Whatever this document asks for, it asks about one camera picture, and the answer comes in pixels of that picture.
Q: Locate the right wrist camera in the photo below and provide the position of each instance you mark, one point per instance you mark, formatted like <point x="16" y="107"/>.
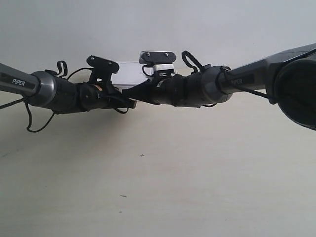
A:
<point x="160" y="61"/>

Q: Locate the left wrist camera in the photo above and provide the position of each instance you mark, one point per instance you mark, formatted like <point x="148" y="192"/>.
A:
<point x="102" y="69"/>

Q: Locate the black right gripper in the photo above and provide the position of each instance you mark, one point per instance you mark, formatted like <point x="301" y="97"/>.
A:
<point x="165" y="92"/>

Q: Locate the white lidded plastic container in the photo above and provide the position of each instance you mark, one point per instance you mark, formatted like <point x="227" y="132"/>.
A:
<point x="126" y="75"/>

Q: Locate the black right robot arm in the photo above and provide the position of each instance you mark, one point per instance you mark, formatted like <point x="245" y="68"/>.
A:
<point x="287" y="79"/>

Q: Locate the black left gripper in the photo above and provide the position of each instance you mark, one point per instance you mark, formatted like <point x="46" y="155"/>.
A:
<point x="92" y="97"/>

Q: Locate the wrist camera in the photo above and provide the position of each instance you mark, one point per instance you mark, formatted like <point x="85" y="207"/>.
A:
<point x="160" y="61"/>
<point x="102" y="69"/>

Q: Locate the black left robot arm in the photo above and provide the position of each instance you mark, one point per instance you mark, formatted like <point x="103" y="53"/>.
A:
<point x="45" y="89"/>

